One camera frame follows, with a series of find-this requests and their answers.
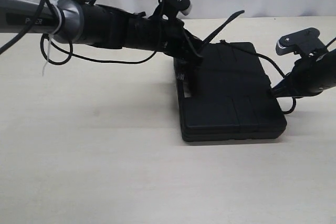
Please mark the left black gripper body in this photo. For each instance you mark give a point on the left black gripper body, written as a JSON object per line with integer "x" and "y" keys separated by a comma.
{"x": 174, "y": 40}

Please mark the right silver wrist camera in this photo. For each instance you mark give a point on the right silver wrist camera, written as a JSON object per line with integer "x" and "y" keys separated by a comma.
{"x": 305, "y": 42}

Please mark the black plastic carrying case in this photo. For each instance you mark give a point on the black plastic carrying case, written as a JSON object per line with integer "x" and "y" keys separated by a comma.
{"x": 232, "y": 100}

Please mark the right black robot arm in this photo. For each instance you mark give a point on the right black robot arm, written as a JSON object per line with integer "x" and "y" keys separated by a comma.
{"x": 328, "y": 67}

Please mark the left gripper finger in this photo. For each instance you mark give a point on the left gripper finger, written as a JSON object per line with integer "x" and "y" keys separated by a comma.
{"x": 191, "y": 70}
{"x": 213, "y": 34}

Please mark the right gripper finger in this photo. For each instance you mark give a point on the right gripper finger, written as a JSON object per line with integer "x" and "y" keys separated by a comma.
{"x": 283, "y": 88}

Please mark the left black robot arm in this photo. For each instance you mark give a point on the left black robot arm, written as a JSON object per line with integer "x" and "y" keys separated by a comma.
{"x": 88, "y": 23}

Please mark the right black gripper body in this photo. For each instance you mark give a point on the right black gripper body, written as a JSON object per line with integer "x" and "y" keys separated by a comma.
{"x": 301, "y": 81}

